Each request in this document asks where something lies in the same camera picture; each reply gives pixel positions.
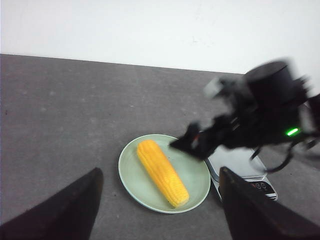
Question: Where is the small wrist camera box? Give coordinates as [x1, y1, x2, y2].
[203, 77, 228, 99]

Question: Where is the light green plate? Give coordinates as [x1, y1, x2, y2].
[118, 134, 211, 214]

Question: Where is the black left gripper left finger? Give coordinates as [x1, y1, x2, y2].
[0, 167, 104, 240]

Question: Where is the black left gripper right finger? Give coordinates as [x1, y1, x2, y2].
[219, 166, 320, 240]

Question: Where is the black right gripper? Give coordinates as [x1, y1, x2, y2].
[170, 82, 304, 160]

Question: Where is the yellow corn cob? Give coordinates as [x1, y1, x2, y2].
[136, 139, 190, 208]

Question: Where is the silver digital kitchen scale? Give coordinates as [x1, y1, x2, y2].
[205, 146, 278, 201]

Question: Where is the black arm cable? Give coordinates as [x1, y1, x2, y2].
[249, 132, 320, 173]

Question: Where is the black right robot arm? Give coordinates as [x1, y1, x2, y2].
[170, 60, 320, 159]

